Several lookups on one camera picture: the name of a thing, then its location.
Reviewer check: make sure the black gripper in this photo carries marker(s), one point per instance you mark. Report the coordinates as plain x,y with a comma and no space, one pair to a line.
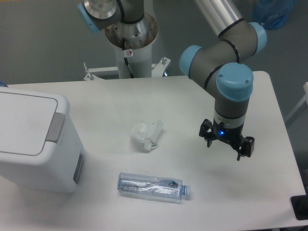
230,136

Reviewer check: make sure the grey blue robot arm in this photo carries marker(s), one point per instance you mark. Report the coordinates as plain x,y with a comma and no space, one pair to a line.
219,70

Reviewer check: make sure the white trash can body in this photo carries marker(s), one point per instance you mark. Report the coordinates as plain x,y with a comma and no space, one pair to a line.
57,168

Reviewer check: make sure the white trash can lid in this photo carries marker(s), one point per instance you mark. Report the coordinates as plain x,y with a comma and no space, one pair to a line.
25,118

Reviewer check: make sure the crumpled white paper wrapper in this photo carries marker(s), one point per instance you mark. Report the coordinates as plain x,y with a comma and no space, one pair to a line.
146,134

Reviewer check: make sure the clear plastic water bottle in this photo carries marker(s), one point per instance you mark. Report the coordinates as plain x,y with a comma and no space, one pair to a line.
153,188

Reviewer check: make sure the black device at table edge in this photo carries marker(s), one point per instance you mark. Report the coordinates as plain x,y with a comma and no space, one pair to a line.
300,206

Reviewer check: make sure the blue plastic bag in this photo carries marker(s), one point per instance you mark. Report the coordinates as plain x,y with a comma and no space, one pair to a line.
272,14

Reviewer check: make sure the white frame at right edge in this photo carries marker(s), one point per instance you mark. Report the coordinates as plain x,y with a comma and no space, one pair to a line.
298,109

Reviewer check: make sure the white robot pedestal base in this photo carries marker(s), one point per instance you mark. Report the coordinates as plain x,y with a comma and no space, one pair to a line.
132,44

